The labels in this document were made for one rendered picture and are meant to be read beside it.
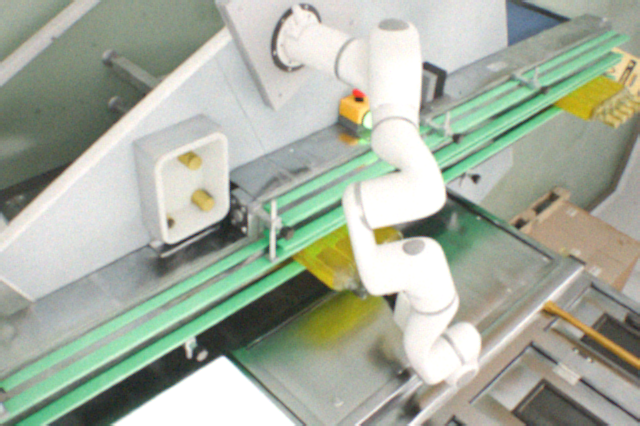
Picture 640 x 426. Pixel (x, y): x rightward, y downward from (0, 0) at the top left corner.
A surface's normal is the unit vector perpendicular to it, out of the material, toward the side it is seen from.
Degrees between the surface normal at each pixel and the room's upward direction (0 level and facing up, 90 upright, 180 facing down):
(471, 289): 90
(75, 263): 0
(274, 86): 3
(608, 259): 89
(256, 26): 3
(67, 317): 90
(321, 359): 90
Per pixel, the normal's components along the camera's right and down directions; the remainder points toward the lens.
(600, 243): 0.17, -0.67
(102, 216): 0.69, 0.50
